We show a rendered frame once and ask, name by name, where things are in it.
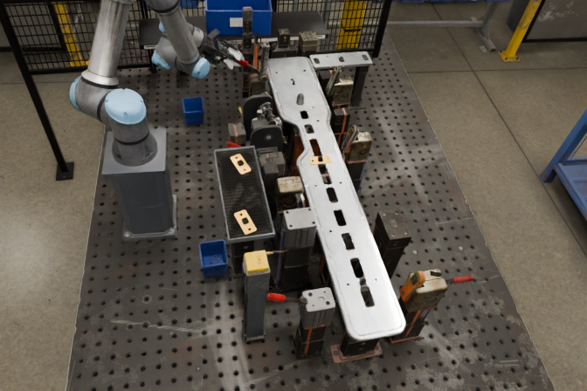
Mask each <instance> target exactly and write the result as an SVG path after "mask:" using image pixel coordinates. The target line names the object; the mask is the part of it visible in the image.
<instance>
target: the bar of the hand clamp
mask: <svg viewBox="0 0 587 391"><path fill-rule="evenodd" d="M259 48H260V49H261V50H262V53H261V63H260V71H261V76H262V75H266V72H267V63H268V55H269V49H270V48H272V50H273V51H274V50H275V44H272V46H270V45H268V42H263V44H262V45H261V46H260V47H259ZM261 76H260V77H261Z"/></svg>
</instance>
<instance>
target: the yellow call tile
mask: <svg viewBox="0 0 587 391"><path fill-rule="evenodd" d="M245 263H246V269H247V272H248V273H249V272H255V271H265V270H268V263H267V259H266V252H265V251H264V250H261V251H254V252H248V253H245Z"/></svg>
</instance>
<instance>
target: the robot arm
mask: <svg viewBox="0 0 587 391"><path fill-rule="evenodd" d="M134 1H136V0H100V9H99V14H98V18H97V23H96V28H95V33H94V37H93V45H92V50H91V55H90V59H89V64H88V69H87V70H85V71H83V72H82V73H81V76H79V77H78V78H76V79H75V82H73V83H72V86H71V89H70V99H71V102H72V103H73V105H74V106H75V107H76V108H77V109H79V110H80V111H81V112H82V113H84V114H87V115H89V116H91V117H93V118H95V119H96V120H98V121H100V122H102V123H104V124H106V125H108V126H110V127H111V128H112V131H113V135H114V141H113V146H112V152H113V156H114V158H115V160H116V161H117V162H119V163H120V164H121V165H124V166H128V167H137V166H141V165H144V164H146V163H148V162H150V161H152V160H153V159H154V158H155V156H156V154H157V151H158V146H157V142H156V140H155V137H154V136H153V135H152V133H151V132H150V131H149V128H148V119H147V114H146V107H145V105H144V102H143V99H142V97H141V96H140V95H139V94H138V93H137V92H135V91H133V90H129V89H125V90H122V89H118V85H119V80H118V79H117V78H116V77H115V74H116V70H117V65H118V62H119V57H120V53H121V46H122V41H123V37H124V33H125V29H126V24H127V21H128V13H129V8H130V4H131V3H133V2H134ZM145 1H146V2H147V3H148V4H149V6H150V8H151V10H152V11H153V12H155V13H157V15H158V17H159V19H160V21H161V22H160V24H159V29H160V31H162V37H161V39H160V41H159V43H158V45H157V47H156V49H155V52H154V54H153V57H152V59H151V60H152V62H153V63H154V64H156V65H159V66H160V67H162V68H164V69H166V70H169V69H170V67H171V66H172V67H174V68H176V69H178V70H180V71H183V72H186V73H188V74H189V75H191V76H192V77H196V78H198V79H203V78H204V77H205V76H206V75H207V74H208V72H209V70H210V63H212V62H211V61H213V62H215V63H217V64H214V63H212V64H213V65H216V66H217V67H220V66H219V63H220V64H221V63H222V62H225V63H226V64H227V66H228V67H229V68H230V69H232V68H233V66H234V65H235V66H240V63H238V62H237V61H235V60H233V59H232V58H229V57H228V55H229V56H230V54H232V55H233V56H234V57H235V59H237V60H240V59H241V60H243V61H245V59H244V57H243V55H242V54H241V53H240V51H239V50H238V49H237V47H236V46H235V45H234V44H233V43H231V42H229V41H226V40H221V39H220V38H218V36H219V33H220V31H219V30H217V29H215V30H212V31H211V32H210V34H208V35H207V34H206V33H204V32H203V31H201V30H200V29H199V28H197V27H195V26H193V25H192V24H189V23H187V22H186V20H185V18H184V15H183V12H182V10H181V7H180V5H179V3H180V0H145ZM217 38H218V39H217ZM199 52H200V53H202V54H203V55H205V56H207V57H208V60H209V61H208V60H206V59H204V58H201V57H200V54H199ZM213 59H214V60H216V61H217V62H216V61H214V60H213ZM209 62H210V63H209Z"/></svg>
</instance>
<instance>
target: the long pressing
mask: <svg viewBox="0 0 587 391"><path fill-rule="evenodd" d="M304 70H305V71H304ZM276 72H277V73H276ZM267 79H268V82H269V86H270V88H271V91H272V95H273V99H274V103H275V106H276V109H277V112H278V115H279V117H280V119H281V120H283V121H284V122H286V123H288V124H290V125H292V126H294V127H296V128H297V129H298V132H299V135H300V139H301V142H302V145H303V147H304V151H303V153H302V154H301V155H300V156H299V157H298V158H297V160H296V167H297V169H298V173H299V176H300V178H301V182H302V185H303V188H304V193H305V196H306V199H307V204H308V207H311V208H312V209H313V211H314V215H315V219H316V222H317V228H316V234H317V236H318V239H319V242H320V246H321V250H322V254H323V256H324V259H325V263H326V266H327V268H328V274H329V276H330V280H331V283H332V286H333V289H334V292H335V297H336V300H337V303H338V306H339V309H340V312H341V315H342V320H343V324H344V326H345V329H346V332H347V334H348V336H349V337H350V338H351V339H353V340H355V341H360V342H361V341H367V340H375V339H380V338H385V337H390V336H394V335H399V334H400V333H402V332H403V331H404V329H405V328H406V320H405V317H404V314H403V312H402V309H401V306H400V304H399V302H398V300H397V295H396V293H395V291H394V289H393V286H392V284H391V281H390V278H389V275H388V273H387V271H386V268H385V266H384V263H383V260H382V258H381V255H380V252H379V250H378V248H377V246H376V242H375V239H374V237H373V235H372V232H371V230H370V227H369V224H368V221H367V219H366V216H365V215H364V212H363V208H362V205H361V204H360V201H359V198H358V196H357V193H356V190H355V188H354V185H353V182H352V181H351V178H350V176H349V172H348V170H347V167H346V165H345V162H344V160H343V158H342V154H341V151H340V149H339V147H338V145H337V142H336V139H335V136H334V134H333V131H332V128H331V126H330V120H331V115H332V113H331V111H330V108H329V106H328V102H327V100H326V98H325V95H324V93H323V91H322V89H321V85H320V82H319V80H318V78H317V76H316V73H315V71H314V68H313V65H312V63H311V61H310V59H309V58H306V57H292V58H269V59H268V63H267ZM291 79H293V80H291ZM293 82H294V83H295V85H293ZM299 93H303V94H304V104H303V105H298V104H297V103H296V101H297V96H298V94H299ZM312 107H313V108H312ZM303 111H305V112H307V115H308V119H302V118H301V116H300V112H303ZM317 120H318V121H317ZM305 125H311V126H312V128H313V130H314V133H313V134H307V131H306V128H305ZM310 140H317V143H318V145H319V148H320V150H321V155H322V156H323V155H329V156H330V158H331V161H332V162H331V163H324V164H325V165H326V168H327V171H328V175H329V177H330V180H331V182H332V183H331V184H329V185H325V184H324V182H323V180H322V178H321V173H320V170H319V168H318V165H320V164H316V165H311V164H310V161H309V159H308V158H309V157H314V152H313V149H312V147H311V144H310ZM340 182H341V183H340ZM315 185H317V187H315ZM327 188H333V189H334V191H335V194H336V197H337V200H338V202H334V203H331V202H330V201H329V198H328V193H327V190H326V189H327ZM337 209H340V210H341V211H342V214H343V217H344V220H345V223H346V225H345V226H339V225H338V224H337V221H336V219H335V214H334V210H337ZM330 230H332V232H330ZM345 233H349V234H350V237H351V239H352V242H353V245H354V247H355V250H352V251H347V250H346V247H345V244H344V242H343V239H342V234H345ZM355 258H357V259H358V260H359V262H360V265H361V267H362V269H363V274H364V277H365V278H366V285H360V284H359V279H360V278H356V276H355V273H354V271H353V268H352V265H351V263H350V260H351V259H355ZM375 279H377V281H376V280H375ZM347 284H349V285H347ZM364 286H368V287H369V291H370V294H371V297H372V299H373V301H374V304H375V305H374V306H373V307H366V306H365V304H364V301H363V296H362V294H361V291H360V287H364Z"/></svg>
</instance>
